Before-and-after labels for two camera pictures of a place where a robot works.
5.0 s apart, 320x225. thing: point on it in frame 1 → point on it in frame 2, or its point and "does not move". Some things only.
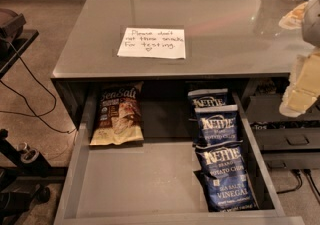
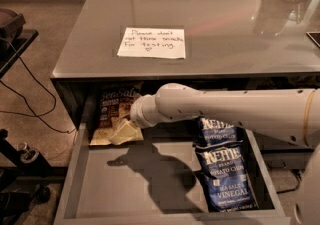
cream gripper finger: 295,102 → 144,113
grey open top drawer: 153,182 does not move
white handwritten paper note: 167,43 does not move
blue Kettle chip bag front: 226,177 does not move
